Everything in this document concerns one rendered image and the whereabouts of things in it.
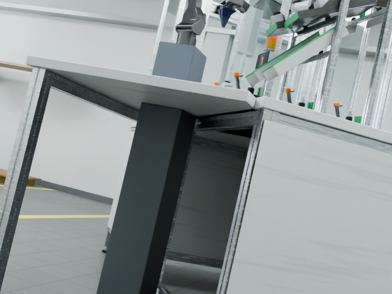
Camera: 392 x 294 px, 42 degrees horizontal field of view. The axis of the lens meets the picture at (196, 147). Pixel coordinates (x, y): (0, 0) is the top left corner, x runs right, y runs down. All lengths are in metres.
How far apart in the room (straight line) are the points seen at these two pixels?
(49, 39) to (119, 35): 1.12
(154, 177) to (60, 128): 5.56
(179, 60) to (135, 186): 0.47
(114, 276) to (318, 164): 0.82
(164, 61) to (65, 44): 5.76
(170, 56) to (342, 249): 0.88
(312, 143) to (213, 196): 1.54
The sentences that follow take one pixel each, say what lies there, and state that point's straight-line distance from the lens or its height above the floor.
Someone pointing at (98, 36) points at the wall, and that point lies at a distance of 7.29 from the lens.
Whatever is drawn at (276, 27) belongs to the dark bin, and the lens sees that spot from 1.86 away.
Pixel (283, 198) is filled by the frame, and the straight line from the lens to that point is 1.37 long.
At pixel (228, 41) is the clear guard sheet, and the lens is 3.58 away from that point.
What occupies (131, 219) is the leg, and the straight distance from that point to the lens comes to 1.78.
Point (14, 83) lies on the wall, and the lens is 7.87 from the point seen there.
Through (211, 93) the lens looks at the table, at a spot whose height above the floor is 0.84.
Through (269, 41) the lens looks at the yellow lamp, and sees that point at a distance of 2.40.
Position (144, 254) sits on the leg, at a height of 0.32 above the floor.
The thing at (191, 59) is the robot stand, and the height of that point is 1.01.
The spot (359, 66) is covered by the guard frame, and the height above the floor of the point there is 1.53.
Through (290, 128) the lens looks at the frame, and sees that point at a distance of 1.37.
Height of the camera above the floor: 0.62
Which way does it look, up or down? 3 degrees up
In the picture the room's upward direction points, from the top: 13 degrees clockwise
